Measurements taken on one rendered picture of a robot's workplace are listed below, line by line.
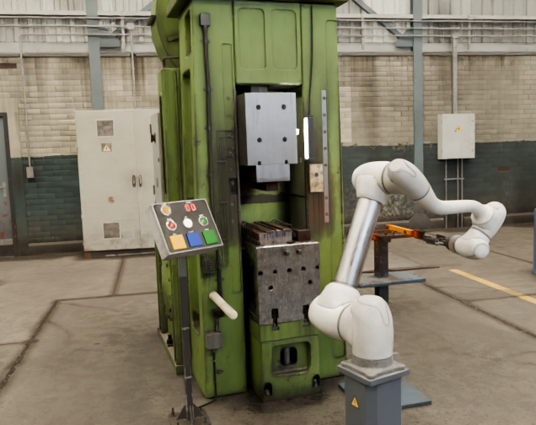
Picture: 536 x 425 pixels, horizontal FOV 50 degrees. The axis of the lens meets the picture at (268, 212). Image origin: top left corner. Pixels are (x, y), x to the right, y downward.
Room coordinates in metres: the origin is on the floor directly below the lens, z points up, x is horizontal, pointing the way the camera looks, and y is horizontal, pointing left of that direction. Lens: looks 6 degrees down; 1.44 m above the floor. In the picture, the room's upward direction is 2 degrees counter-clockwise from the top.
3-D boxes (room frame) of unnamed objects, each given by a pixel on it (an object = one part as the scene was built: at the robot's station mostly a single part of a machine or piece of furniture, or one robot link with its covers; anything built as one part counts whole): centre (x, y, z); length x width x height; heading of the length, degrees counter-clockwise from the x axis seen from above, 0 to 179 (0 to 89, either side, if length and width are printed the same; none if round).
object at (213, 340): (3.24, 0.34, 0.36); 0.09 x 0.07 x 0.12; 108
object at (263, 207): (3.76, 0.08, 1.37); 0.41 x 0.10 x 0.91; 108
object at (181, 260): (3.00, 0.46, 0.54); 0.04 x 0.04 x 1.08; 18
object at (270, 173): (3.44, 0.03, 1.32); 0.42 x 0.20 x 0.10; 18
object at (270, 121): (3.46, -0.01, 1.56); 0.42 x 0.39 x 0.40; 18
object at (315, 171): (3.47, -0.30, 1.27); 0.09 x 0.02 x 0.17; 108
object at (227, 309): (3.05, 0.26, 0.62); 0.44 x 0.05 x 0.05; 18
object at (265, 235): (3.44, 0.03, 0.96); 0.42 x 0.20 x 0.09; 18
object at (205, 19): (3.26, 0.30, 1.35); 0.08 x 0.05 x 1.70; 108
